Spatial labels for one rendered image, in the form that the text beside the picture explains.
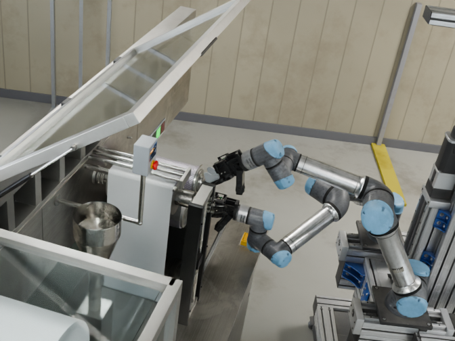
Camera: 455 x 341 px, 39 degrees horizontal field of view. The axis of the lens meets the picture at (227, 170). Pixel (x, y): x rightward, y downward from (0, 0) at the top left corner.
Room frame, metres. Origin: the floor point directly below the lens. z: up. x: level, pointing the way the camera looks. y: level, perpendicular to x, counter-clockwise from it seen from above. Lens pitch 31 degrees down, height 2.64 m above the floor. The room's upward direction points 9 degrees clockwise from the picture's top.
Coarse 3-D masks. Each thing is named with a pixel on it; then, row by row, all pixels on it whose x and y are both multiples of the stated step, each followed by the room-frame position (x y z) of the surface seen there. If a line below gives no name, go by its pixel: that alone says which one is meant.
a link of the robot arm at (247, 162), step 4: (244, 152) 2.10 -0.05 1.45; (248, 152) 2.09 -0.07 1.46; (244, 156) 2.08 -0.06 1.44; (248, 156) 2.08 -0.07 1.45; (244, 160) 2.07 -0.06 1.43; (248, 160) 2.07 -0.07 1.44; (252, 160) 2.06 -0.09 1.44; (244, 164) 2.07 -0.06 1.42; (248, 164) 2.06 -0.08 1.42; (252, 164) 2.07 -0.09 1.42; (248, 168) 2.07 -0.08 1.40; (252, 168) 2.08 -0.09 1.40
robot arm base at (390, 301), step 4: (388, 292) 2.13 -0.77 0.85; (392, 292) 2.09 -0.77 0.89; (388, 296) 2.10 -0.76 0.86; (392, 296) 2.08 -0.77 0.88; (388, 300) 2.08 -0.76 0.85; (392, 300) 2.07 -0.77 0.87; (396, 300) 2.06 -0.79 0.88; (388, 304) 2.07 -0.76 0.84; (392, 304) 2.06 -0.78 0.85; (388, 308) 2.06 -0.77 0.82; (392, 308) 2.05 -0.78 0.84; (396, 308) 2.05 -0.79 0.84; (392, 312) 2.04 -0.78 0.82; (396, 312) 2.03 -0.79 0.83; (400, 316) 2.03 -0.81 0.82; (404, 316) 2.02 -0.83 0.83
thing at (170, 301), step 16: (16, 240) 1.22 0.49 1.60; (32, 240) 1.23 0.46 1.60; (64, 256) 1.20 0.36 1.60; (80, 256) 1.20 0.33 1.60; (96, 256) 1.21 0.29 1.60; (112, 272) 1.17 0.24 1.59; (128, 272) 1.17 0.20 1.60; (144, 272) 1.18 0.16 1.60; (176, 288) 1.14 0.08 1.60; (160, 304) 1.08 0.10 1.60; (176, 304) 1.14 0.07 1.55; (160, 320) 1.03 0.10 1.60; (176, 320) 1.15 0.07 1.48; (144, 336) 0.97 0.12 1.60
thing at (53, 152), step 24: (240, 0) 2.23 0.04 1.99; (216, 24) 1.93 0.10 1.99; (192, 48) 1.71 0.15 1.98; (168, 72) 1.52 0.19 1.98; (144, 96) 1.37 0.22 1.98; (48, 120) 1.71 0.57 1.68; (120, 120) 1.27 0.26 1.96; (24, 144) 1.56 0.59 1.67; (72, 144) 1.29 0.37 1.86; (0, 168) 1.33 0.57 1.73; (24, 168) 1.31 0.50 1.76; (0, 192) 1.31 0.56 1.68
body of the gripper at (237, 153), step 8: (232, 152) 2.13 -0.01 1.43; (240, 152) 2.12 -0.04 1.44; (224, 160) 2.09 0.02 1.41; (232, 160) 2.10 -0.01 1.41; (240, 160) 2.08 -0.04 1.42; (216, 168) 2.09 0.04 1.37; (224, 168) 2.08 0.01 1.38; (232, 168) 2.10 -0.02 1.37; (240, 168) 2.10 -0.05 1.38; (224, 176) 2.08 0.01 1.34; (232, 176) 2.08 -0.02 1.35
